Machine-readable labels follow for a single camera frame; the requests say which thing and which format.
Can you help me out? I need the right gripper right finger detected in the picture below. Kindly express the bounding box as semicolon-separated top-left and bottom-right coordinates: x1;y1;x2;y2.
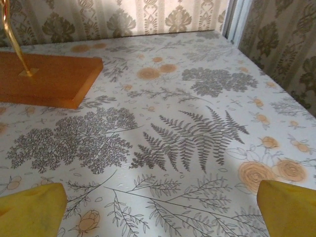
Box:
256;179;316;237

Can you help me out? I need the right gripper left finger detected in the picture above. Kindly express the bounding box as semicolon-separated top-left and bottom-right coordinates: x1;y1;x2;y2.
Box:
0;182;68;237

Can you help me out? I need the gold wire stand wooden base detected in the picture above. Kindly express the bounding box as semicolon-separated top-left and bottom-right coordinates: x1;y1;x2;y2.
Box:
0;0;104;110

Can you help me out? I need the aluminium frame post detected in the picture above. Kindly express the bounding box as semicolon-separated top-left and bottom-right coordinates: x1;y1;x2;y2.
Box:
222;0;245;46

